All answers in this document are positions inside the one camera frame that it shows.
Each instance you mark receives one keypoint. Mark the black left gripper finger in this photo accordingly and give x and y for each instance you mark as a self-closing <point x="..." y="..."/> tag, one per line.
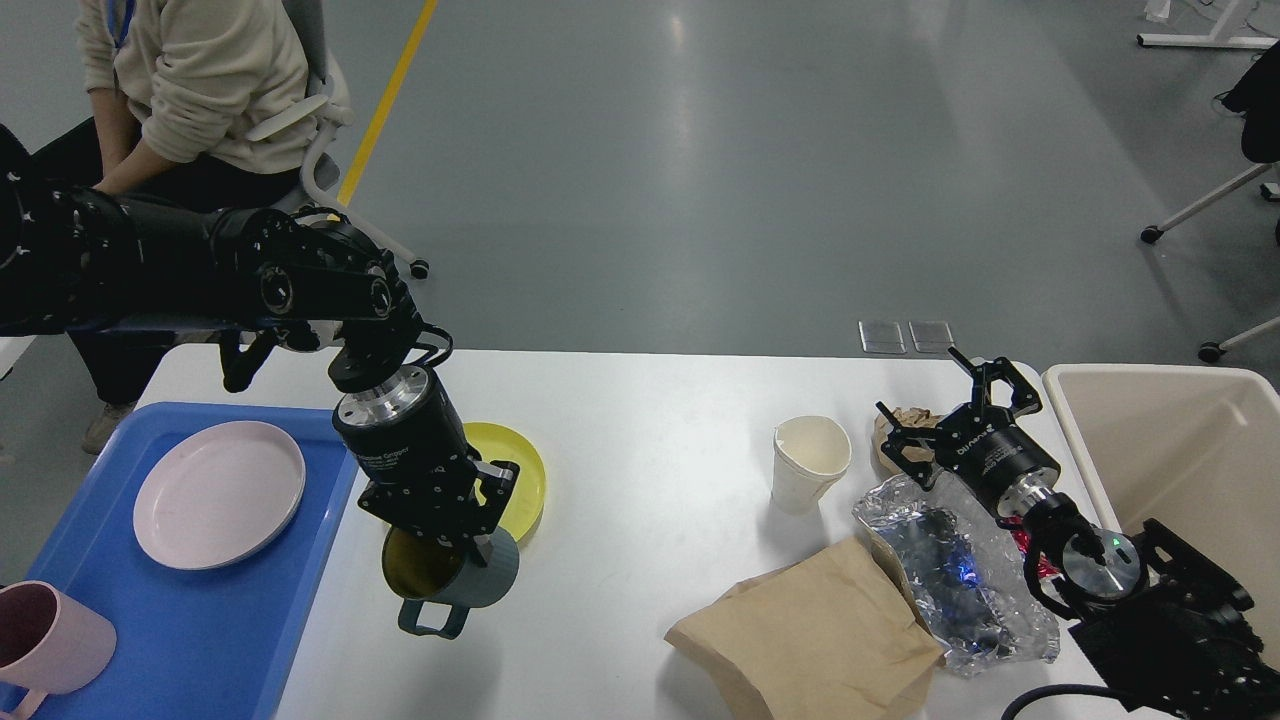
<point x="476" y="551"/>
<point x="496" y="484"/>

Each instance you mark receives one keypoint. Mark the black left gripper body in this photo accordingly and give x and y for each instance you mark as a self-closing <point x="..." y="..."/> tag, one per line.
<point x="411" y="445"/>

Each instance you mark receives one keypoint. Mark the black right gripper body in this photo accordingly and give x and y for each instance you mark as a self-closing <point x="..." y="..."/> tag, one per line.
<point x="1005" y="469"/>

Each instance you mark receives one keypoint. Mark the yellow plastic plate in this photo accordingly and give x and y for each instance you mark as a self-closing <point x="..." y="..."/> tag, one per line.
<point x="496" y="442"/>

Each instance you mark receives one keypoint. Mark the dark teal mug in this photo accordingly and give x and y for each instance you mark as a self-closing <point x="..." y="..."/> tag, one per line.
<point x="423" y="571"/>

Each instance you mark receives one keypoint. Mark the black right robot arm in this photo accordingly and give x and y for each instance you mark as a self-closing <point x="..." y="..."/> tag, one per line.
<point x="1163" y="626"/>

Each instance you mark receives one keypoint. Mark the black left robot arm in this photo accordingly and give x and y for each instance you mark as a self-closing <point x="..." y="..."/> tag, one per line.
<point x="75" y="259"/>

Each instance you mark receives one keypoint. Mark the crumpled brown paper ball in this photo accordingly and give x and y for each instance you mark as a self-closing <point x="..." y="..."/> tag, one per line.
<point x="878" y="435"/>

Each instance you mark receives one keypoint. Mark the crumpled silver foil wrapper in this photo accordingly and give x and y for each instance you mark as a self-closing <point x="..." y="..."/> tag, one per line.
<point x="960" y="572"/>

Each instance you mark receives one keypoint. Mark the white paper cup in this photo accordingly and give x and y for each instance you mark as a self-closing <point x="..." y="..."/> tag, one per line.
<point x="810" y="454"/>

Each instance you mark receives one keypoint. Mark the red wrapper piece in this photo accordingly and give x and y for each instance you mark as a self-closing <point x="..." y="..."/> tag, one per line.
<point x="1025" y="548"/>

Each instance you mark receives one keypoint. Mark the beige plastic bin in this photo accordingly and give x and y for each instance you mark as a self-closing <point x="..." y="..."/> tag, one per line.
<point x="1196" y="447"/>

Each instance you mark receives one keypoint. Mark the brown paper bag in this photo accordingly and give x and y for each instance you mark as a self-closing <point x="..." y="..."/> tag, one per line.
<point x="830" y="637"/>

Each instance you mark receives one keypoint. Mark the pink plate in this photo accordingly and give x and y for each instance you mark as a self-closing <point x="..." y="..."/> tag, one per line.
<point x="219" y="496"/>

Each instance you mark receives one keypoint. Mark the blue plastic tray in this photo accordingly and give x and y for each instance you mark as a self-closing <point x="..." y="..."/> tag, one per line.
<point x="205" y="644"/>

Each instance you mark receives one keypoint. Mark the white office chair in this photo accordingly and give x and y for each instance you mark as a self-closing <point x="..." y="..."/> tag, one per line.
<point x="324" y="109"/>

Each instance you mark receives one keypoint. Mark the seated person beige sweater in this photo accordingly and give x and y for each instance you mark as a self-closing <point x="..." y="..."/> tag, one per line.
<point x="175" y="88"/>

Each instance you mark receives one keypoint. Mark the right side office chair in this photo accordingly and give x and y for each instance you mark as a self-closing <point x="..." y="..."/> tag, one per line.
<point x="1253" y="100"/>

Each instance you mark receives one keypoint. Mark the white side table edge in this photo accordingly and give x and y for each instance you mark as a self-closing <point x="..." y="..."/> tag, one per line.
<point x="12" y="349"/>

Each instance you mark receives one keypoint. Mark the pink mug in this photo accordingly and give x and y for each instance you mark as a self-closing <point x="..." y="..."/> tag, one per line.
<point x="50" y="644"/>

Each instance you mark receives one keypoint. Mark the white desk frame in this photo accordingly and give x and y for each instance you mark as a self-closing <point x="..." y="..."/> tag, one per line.
<point x="1216" y="25"/>

